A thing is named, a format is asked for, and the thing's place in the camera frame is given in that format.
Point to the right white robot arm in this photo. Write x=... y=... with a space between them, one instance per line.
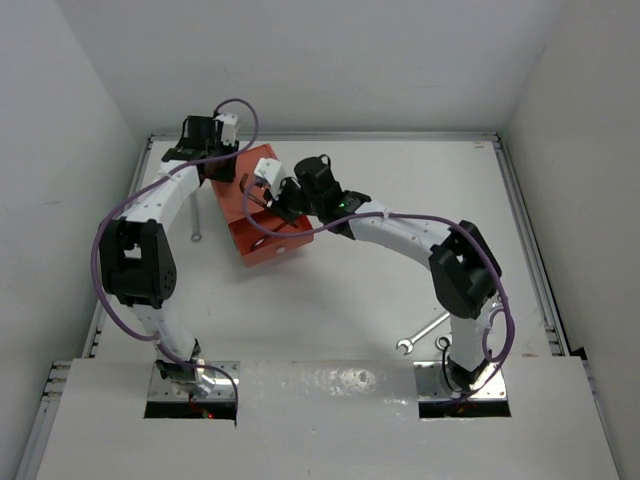
x=465 y=275

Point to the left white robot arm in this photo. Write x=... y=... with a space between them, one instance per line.
x=132 y=264

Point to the silver ratchet wrench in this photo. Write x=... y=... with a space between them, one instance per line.
x=443 y=342

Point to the orange top drawer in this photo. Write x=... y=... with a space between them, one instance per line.
x=256 y=247

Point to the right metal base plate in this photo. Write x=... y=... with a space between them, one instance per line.
x=433 y=386

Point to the aluminium table frame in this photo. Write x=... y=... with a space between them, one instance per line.
x=342 y=301

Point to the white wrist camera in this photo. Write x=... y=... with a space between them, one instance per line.
x=271 y=172
x=226 y=128

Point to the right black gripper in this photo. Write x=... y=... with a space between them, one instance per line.
x=279 y=204

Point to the white front cover board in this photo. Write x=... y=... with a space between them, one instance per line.
x=328 y=420

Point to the silver open-end wrench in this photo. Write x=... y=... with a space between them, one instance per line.
x=408 y=344

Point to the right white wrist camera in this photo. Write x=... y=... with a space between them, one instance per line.
x=271 y=172

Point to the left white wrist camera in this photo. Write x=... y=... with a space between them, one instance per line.
x=226 y=128

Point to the orange drawer cabinet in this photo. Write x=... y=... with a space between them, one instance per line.
x=228 y=194

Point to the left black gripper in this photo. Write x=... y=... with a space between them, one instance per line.
x=224 y=175

